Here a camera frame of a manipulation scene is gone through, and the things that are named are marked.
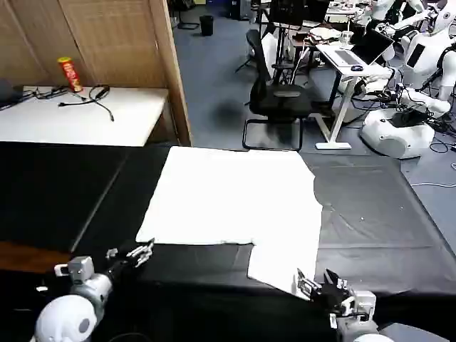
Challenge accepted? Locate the black monitor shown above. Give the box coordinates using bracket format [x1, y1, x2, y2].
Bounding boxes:
[268, 0, 304, 28]

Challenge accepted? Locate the white humanoid robot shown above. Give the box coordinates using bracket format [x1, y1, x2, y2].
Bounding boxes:
[366, 0, 434, 30]
[358, 0, 456, 160]

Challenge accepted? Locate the white floor cable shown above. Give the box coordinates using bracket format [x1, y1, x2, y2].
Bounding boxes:
[409, 180, 456, 189]

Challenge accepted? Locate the white side table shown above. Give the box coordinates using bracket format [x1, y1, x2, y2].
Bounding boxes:
[0, 85, 170, 147]

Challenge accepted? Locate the black trash bin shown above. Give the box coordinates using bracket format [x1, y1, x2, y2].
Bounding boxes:
[199, 14, 215, 37]

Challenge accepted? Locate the wooden partition screen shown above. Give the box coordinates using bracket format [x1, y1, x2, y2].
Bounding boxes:
[0, 0, 194, 147]

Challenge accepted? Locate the silver open laptop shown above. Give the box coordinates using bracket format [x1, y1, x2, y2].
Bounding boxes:
[330, 28, 396, 68]

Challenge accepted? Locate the white shirt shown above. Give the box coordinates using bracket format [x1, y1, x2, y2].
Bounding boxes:
[135, 145, 324, 301]

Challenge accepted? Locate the black cable bundle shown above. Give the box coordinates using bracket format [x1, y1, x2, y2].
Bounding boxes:
[32, 85, 69, 100]

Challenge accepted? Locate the red chip can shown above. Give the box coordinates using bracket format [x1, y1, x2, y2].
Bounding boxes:
[56, 56, 85, 94]

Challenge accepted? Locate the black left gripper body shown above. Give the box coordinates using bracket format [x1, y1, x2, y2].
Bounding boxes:
[102, 256, 144, 286]

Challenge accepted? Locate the black office chair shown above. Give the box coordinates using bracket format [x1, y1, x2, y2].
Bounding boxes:
[242, 28, 315, 151]

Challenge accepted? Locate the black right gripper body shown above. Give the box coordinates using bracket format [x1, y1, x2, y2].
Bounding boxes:
[309, 283, 354, 317]

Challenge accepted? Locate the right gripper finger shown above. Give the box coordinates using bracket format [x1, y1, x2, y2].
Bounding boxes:
[323, 268, 349, 291]
[295, 267, 321, 301]

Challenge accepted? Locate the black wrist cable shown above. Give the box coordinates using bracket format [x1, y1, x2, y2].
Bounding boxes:
[328, 310, 370, 321]

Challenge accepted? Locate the white standing desk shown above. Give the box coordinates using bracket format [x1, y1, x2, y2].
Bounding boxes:
[314, 41, 393, 151]

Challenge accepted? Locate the black power cable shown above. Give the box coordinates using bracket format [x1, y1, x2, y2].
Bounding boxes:
[58, 83, 116, 123]

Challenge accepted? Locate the dark grey pouch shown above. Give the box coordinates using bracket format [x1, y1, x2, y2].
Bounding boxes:
[0, 78, 24, 108]

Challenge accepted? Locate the beige bag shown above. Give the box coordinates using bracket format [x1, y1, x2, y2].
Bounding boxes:
[308, 27, 342, 44]

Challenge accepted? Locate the black table cloth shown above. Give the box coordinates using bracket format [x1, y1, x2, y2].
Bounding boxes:
[0, 141, 456, 342]

